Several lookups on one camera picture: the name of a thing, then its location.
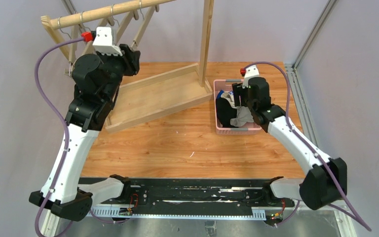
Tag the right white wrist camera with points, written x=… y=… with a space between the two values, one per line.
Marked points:
x=249 y=73

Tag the black underwear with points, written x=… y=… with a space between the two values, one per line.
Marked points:
x=225 y=112

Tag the blue white underwear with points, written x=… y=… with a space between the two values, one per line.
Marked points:
x=220 y=94

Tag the wooden hanger with grey underwear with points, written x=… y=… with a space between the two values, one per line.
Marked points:
x=146 y=19

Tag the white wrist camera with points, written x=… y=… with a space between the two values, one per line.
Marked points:
x=104 y=43
x=249 y=73

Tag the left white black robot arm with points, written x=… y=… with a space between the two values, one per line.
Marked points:
x=97 y=79

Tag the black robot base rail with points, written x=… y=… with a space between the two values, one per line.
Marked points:
x=198 y=197

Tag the wooden clothes rack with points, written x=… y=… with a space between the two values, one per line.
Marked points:
x=145 y=99

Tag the aluminium frame post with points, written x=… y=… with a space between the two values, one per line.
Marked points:
x=70 y=8
x=295 y=82

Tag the grey underwear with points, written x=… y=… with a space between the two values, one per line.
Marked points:
x=243 y=113

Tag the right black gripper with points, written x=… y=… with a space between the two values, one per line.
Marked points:
x=238 y=93

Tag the wooden clip hanger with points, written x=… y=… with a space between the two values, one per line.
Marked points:
x=90 y=36

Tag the empty wooden hanger left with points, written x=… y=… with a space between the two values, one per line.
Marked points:
x=72 y=48

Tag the aluminium frame post left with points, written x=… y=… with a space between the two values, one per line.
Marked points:
x=70 y=8

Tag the aluminium frame post right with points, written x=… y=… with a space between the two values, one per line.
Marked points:
x=295 y=82

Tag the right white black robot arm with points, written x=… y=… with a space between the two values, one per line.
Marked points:
x=325 y=177

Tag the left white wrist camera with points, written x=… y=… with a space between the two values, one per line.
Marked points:
x=104 y=43

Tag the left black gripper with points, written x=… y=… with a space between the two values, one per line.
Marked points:
x=132 y=59

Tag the pink plastic basket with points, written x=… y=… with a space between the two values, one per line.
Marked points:
x=248 y=128

